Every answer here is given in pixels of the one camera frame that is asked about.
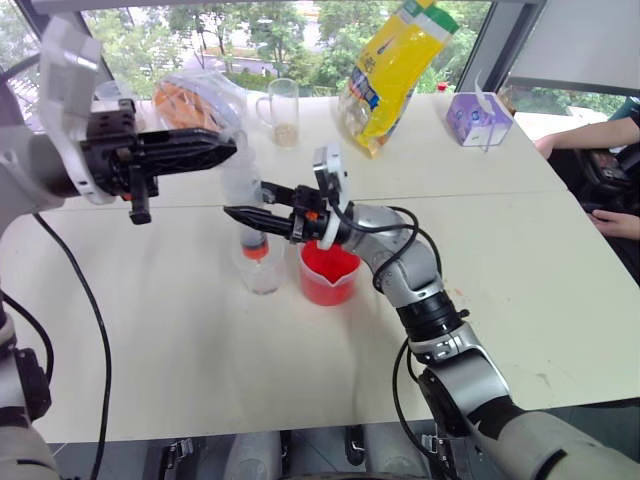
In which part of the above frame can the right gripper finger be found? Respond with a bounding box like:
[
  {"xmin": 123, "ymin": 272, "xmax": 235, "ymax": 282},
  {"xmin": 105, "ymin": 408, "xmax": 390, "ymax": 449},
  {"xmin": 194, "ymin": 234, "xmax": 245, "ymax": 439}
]
[
  {"xmin": 258, "ymin": 180, "xmax": 300, "ymax": 206},
  {"xmin": 222, "ymin": 204, "xmax": 292, "ymax": 237}
]

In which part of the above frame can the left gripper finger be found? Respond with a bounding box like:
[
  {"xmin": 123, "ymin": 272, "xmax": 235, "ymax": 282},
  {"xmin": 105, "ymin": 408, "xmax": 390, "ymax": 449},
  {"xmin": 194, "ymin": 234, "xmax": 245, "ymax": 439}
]
[
  {"xmin": 141, "ymin": 127, "xmax": 239, "ymax": 155},
  {"xmin": 144, "ymin": 150, "xmax": 237, "ymax": 178}
]

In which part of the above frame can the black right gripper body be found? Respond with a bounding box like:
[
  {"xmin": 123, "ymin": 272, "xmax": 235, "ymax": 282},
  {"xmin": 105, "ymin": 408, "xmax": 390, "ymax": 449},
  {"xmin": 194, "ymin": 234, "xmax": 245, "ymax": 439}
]
[{"xmin": 286, "ymin": 185, "xmax": 335, "ymax": 245}]

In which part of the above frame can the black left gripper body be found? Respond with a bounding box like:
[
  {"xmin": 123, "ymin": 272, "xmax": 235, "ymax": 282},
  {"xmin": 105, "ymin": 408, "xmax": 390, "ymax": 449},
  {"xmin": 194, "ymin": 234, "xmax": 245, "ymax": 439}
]
[{"xmin": 79, "ymin": 98, "xmax": 161, "ymax": 226}]

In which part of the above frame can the clear plastic bottle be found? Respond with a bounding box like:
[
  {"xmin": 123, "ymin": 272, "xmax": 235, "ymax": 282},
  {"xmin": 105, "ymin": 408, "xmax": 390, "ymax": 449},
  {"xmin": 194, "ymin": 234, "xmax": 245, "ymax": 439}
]
[{"xmin": 219, "ymin": 124, "xmax": 274, "ymax": 266}]

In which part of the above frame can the clear plastic cup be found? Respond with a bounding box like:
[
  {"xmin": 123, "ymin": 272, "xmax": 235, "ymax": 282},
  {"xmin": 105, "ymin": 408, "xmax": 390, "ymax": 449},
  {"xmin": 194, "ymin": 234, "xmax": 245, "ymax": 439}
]
[{"xmin": 230, "ymin": 238, "xmax": 287, "ymax": 297}]

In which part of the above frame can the cup with red liquid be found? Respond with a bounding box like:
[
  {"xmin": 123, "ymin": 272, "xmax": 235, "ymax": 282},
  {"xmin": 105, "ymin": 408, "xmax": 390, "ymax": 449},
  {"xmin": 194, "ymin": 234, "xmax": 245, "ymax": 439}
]
[{"xmin": 298, "ymin": 240, "xmax": 363, "ymax": 307}]

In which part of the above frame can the person's right hand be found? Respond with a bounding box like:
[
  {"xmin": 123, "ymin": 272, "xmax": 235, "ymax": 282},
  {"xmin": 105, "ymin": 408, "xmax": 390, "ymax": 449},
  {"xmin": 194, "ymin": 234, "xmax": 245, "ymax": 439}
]
[{"xmin": 533, "ymin": 134, "xmax": 559, "ymax": 161}]

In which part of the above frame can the person's left hand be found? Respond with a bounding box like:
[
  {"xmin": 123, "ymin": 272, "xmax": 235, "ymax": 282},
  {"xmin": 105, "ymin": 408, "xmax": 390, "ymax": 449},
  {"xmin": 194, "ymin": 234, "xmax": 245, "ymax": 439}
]
[{"xmin": 590, "ymin": 209, "xmax": 640, "ymax": 239}]

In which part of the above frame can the clear bag with orange contents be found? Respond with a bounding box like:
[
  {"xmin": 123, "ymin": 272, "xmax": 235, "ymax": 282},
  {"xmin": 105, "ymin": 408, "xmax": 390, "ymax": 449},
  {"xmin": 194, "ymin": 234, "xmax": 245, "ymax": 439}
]
[{"xmin": 151, "ymin": 69, "xmax": 249, "ymax": 135}]

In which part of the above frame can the clear glass mug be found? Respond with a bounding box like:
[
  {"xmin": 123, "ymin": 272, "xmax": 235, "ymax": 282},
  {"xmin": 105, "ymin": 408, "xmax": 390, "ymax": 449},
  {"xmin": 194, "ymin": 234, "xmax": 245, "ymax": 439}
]
[{"xmin": 255, "ymin": 77, "xmax": 301, "ymax": 149}]

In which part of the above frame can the yellow snack bag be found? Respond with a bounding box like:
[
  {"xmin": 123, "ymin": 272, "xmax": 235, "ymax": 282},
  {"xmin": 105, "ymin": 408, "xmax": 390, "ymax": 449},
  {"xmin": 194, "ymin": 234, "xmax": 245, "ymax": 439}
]
[{"xmin": 336, "ymin": 0, "xmax": 461, "ymax": 161}]

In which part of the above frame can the purple tissue box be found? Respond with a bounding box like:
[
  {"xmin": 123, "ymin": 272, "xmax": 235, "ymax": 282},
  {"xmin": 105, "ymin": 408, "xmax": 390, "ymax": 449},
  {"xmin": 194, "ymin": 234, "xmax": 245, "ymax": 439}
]
[{"xmin": 445, "ymin": 74, "xmax": 516, "ymax": 150}]

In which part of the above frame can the grey roller blind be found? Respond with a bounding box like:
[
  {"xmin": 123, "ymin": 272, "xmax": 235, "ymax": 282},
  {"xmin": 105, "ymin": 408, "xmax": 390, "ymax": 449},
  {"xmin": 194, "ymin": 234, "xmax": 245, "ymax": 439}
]
[{"xmin": 508, "ymin": 0, "xmax": 640, "ymax": 97}]

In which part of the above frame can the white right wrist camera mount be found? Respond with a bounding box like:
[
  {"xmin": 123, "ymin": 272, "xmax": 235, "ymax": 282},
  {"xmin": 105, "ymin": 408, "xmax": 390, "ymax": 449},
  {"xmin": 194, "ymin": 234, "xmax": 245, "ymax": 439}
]
[{"xmin": 311, "ymin": 141, "xmax": 354, "ymax": 251}]

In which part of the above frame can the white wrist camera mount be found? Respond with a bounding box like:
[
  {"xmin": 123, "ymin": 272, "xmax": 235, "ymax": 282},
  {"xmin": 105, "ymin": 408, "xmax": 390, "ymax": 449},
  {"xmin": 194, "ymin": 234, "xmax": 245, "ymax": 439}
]
[
  {"xmin": 37, "ymin": 16, "xmax": 117, "ymax": 207},
  {"xmin": 311, "ymin": 141, "xmax": 354, "ymax": 251}
]

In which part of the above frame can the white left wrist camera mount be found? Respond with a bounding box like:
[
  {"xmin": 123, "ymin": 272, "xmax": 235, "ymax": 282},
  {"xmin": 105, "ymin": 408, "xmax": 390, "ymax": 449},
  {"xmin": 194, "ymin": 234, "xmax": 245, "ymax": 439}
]
[{"xmin": 37, "ymin": 16, "xmax": 117, "ymax": 207}]

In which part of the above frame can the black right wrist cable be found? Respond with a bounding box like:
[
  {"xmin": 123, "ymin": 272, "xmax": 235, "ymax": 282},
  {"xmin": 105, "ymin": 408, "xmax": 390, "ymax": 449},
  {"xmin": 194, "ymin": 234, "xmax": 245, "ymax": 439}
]
[{"xmin": 328, "ymin": 198, "xmax": 443, "ymax": 293}]

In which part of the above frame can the black right upper arm cable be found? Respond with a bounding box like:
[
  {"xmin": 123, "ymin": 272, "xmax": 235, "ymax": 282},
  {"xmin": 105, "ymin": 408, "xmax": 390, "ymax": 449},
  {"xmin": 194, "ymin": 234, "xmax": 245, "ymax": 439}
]
[{"xmin": 391, "ymin": 337, "xmax": 454, "ymax": 480}]

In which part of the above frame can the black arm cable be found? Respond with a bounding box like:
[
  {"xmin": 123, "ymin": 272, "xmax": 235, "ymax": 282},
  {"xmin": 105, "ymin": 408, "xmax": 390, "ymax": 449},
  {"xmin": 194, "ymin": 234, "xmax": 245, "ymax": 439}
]
[
  {"xmin": 31, "ymin": 211, "xmax": 113, "ymax": 480},
  {"xmin": 391, "ymin": 337, "xmax": 454, "ymax": 480}
]

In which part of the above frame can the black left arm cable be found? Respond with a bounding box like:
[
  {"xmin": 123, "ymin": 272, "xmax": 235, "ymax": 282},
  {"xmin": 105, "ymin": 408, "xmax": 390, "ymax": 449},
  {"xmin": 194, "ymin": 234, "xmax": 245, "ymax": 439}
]
[{"xmin": 31, "ymin": 211, "xmax": 113, "ymax": 480}]

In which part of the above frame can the black strap buckle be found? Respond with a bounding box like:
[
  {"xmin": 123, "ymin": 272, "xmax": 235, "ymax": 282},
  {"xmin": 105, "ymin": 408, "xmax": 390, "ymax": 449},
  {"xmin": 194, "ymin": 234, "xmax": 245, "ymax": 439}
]
[
  {"xmin": 344, "ymin": 424, "xmax": 368, "ymax": 468},
  {"xmin": 158, "ymin": 438, "xmax": 196, "ymax": 472},
  {"xmin": 420, "ymin": 433, "xmax": 447, "ymax": 458}
]

